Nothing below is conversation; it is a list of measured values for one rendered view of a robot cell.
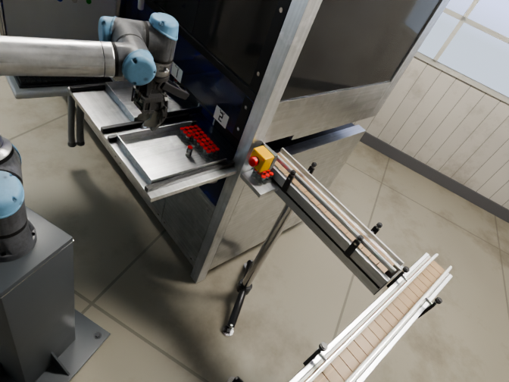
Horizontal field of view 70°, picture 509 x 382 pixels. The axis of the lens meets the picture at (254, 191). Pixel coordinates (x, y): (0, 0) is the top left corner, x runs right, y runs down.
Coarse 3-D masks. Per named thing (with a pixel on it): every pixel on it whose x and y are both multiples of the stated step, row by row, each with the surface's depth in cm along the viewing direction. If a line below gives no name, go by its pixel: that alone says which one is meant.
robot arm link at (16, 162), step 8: (0, 136) 97; (0, 144) 97; (8, 144) 100; (0, 152) 97; (8, 152) 99; (16, 152) 107; (0, 160) 97; (8, 160) 99; (16, 160) 103; (0, 168) 98; (8, 168) 99; (16, 168) 102
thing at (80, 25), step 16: (16, 0) 147; (32, 0) 150; (48, 0) 154; (64, 0) 157; (80, 0) 161; (96, 0) 165; (112, 0) 169; (16, 16) 151; (32, 16) 154; (48, 16) 158; (64, 16) 162; (80, 16) 166; (96, 16) 170; (112, 16) 174; (16, 32) 155; (32, 32) 159; (48, 32) 163; (64, 32) 166; (80, 32) 170; (96, 32) 175
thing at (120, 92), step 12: (108, 84) 159; (120, 84) 163; (132, 84) 166; (120, 96) 159; (168, 96) 171; (132, 108) 156; (168, 108) 164; (180, 108) 167; (192, 108) 165; (132, 120) 149
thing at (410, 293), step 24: (432, 264) 140; (408, 288) 126; (432, 288) 125; (384, 312) 115; (408, 312) 113; (360, 336) 106; (384, 336) 109; (312, 360) 96; (336, 360) 99; (360, 360) 101
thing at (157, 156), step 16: (160, 128) 148; (176, 128) 155; (128, 144) 139; (144, 144) 142; (160, 144) 145; (176, 144) 149; (144, 160) 136; (160, 160) 139; (176, 160) 142; (192, 160) 145; (208, 160) 148; (224, 160) 147; (144, 176) 129; (160, 176) 133
